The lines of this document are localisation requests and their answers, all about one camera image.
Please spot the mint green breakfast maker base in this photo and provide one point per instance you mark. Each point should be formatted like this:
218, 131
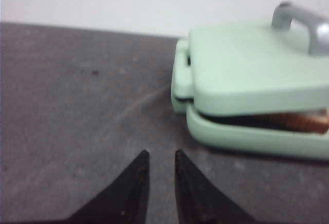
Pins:
257, 139

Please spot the breakfast maker hinged lid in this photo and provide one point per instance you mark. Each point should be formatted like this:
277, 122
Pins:
258, 68

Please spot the bread slice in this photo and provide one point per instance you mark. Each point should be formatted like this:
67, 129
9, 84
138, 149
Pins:
315, 121

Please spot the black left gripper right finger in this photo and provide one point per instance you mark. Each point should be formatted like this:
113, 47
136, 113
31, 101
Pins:
198, 200

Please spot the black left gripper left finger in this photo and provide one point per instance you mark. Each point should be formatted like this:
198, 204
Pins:
125, 200

